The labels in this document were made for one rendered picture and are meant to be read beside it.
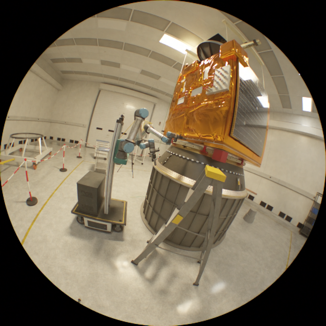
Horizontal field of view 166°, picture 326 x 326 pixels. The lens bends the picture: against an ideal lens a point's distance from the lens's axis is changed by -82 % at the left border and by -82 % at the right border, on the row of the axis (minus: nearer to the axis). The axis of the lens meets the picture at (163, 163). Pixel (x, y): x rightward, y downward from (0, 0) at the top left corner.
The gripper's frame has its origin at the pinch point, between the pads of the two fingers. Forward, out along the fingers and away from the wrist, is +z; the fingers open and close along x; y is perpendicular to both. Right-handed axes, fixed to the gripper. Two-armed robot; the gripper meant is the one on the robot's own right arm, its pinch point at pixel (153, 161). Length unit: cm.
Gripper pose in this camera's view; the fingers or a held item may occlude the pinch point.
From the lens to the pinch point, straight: 151.7
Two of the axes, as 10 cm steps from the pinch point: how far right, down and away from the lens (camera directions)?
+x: 3.2, 3.8, -8.7
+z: 0.9, 9.0, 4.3
